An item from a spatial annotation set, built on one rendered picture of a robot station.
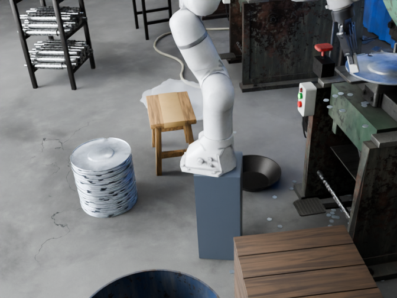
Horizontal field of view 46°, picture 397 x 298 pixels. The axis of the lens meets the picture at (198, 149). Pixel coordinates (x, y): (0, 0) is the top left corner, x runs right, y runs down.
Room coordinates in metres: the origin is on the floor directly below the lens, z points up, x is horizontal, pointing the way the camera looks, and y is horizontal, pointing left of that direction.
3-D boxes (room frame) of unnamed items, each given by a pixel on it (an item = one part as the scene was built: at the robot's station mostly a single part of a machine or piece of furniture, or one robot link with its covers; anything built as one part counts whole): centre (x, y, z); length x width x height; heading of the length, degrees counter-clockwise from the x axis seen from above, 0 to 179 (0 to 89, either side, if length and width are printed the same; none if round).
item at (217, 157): (1.51, -0.04, 0.52); 0.22 x 0.19 x 0.14; 81
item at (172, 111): (2.23, 0.14, 0.16); 0.34 x 0.24 x 0.34; 8
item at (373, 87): (1.57, -0.67, 0.72); 0.25 x 0.14 x 0.14; 98
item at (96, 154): (1.87, 0.47, 0.28); 0.29 x 0.29 x 0.01
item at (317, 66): (1.87, -0.57, 0.62); 0.10 x 0.06 x 0.20; 8
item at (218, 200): (1.50, -0.08, 0.23); 0.18 x 0.18 x 0.45; 81
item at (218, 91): (1.46, -0.08, 0.71); 0.18 x 0.11 x 0.25; 3
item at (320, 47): (1.89, -0.57, 0.72); 0.07 x 0.06 x 0.08; 98
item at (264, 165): (1.96, -0.28, 0.04); 0.30 x 0.30 x 0.07
